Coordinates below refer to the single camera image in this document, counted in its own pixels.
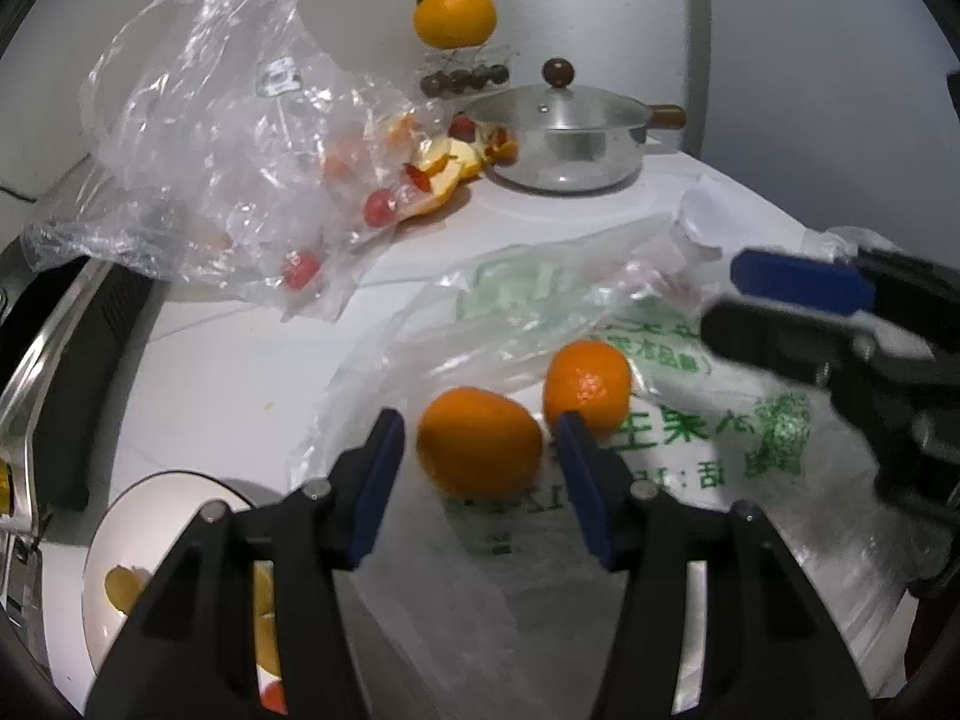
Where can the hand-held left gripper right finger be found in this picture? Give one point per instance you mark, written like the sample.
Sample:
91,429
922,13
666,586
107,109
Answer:
585,487

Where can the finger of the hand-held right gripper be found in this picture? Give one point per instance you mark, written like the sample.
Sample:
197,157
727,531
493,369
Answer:
795,277
780,337

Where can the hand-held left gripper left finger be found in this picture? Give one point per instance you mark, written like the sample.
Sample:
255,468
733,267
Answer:
375,480

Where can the mandarin orange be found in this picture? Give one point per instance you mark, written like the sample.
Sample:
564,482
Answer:
480,439
589,382

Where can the tan longan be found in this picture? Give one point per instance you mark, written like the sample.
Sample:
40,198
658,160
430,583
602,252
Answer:
264,604
124,589

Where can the white bowl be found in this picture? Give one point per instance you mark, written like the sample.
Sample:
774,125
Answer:
142,510

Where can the small red tomato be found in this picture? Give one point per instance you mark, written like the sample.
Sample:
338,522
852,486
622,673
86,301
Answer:
274,697

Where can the green printed plastic bag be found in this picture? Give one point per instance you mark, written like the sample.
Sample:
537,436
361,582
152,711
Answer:
712,427

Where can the cherry tomato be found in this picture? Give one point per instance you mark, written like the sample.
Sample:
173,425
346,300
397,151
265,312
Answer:
302,270
380,208
418,178

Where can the glass pot lid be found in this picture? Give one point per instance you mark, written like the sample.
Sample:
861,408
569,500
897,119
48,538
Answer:
559,109

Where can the black cooktop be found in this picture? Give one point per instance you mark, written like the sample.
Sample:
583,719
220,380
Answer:
112,315

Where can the orange peels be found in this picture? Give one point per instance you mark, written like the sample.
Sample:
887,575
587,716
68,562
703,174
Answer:
450,165

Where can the dark round fruit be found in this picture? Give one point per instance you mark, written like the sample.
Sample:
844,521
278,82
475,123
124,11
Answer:
432,85
478,77
456,81

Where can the clear plastic bag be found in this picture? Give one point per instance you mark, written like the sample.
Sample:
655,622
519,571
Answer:
187,127

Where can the large orange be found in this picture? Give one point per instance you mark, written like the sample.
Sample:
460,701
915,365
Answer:
454,15

